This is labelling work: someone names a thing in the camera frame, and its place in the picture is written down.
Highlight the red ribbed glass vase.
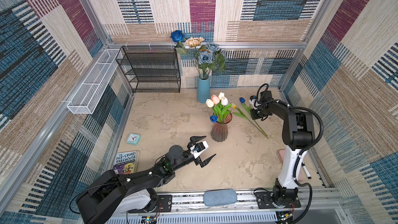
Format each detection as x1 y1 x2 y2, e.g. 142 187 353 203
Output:
210 113 232 142

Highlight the blue tulip stem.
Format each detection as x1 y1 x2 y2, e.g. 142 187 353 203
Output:
210 115 218 123
239 97 251 114

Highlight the pink tulip stem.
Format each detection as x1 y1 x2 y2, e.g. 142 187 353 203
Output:
210 95 222 122

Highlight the light blue cylindrical vase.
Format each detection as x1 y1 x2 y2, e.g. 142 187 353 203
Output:
197 77 210 103

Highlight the pale blue rose bouquet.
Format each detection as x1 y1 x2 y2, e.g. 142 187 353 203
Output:
194 43 227 80

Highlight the cream sunflower with stem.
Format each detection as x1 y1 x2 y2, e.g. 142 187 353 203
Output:
185 37 205 48

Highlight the dark blue rose stem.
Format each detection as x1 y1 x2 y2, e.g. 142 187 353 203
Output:
170 30 188 55

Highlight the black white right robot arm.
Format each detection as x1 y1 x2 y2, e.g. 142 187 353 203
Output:
250 84 323 208

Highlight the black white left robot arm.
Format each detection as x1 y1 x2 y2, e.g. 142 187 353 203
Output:
76 136 214 224

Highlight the blue grey cushion pad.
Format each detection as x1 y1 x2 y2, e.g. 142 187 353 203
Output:
203 189 237 207

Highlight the pink pencil case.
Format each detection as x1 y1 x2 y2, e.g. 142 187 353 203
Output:
277 146 306 187

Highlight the teal small alarm clock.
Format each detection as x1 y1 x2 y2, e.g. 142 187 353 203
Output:
126 133 141 145

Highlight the treehouse paperback book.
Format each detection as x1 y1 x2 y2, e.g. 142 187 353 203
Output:
112 150 139 175

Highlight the black white marker pen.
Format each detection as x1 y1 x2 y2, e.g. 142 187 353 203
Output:
302 163 312 179

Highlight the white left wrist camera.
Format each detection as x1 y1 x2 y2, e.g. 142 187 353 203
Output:
190 141 209 159

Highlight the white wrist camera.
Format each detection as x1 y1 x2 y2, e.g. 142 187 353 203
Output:
190 141 209 159
249 95 259 109

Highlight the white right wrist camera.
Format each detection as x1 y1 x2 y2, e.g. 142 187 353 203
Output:
249 95 259 109

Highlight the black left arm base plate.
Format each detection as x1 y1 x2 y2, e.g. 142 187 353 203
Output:
128 195 173 214

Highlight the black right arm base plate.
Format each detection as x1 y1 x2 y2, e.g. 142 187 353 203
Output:
254 191 302 209

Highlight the black wire shelf rack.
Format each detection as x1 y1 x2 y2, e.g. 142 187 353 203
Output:
116 46 181 93

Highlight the white wire mesh basket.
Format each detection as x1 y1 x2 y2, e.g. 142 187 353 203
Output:
67 49 119 115

